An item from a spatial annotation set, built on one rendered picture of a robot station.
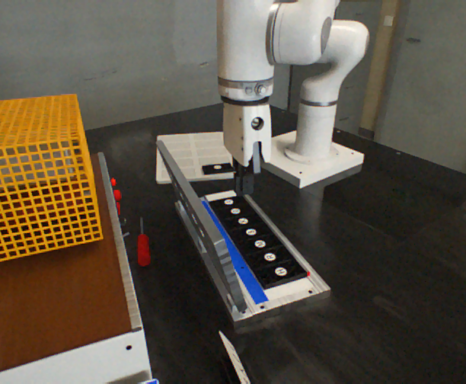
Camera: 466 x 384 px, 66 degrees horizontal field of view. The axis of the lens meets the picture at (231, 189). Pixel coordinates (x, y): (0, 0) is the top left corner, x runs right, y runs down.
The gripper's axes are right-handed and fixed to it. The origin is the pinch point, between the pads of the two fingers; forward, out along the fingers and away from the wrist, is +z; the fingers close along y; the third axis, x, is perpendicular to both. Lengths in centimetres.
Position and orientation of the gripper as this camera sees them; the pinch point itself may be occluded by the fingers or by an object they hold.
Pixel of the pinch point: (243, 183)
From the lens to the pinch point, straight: 63.6
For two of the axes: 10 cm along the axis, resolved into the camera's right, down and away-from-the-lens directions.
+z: 0.0, 8.7, 5.0
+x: -9.3, 1.8, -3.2
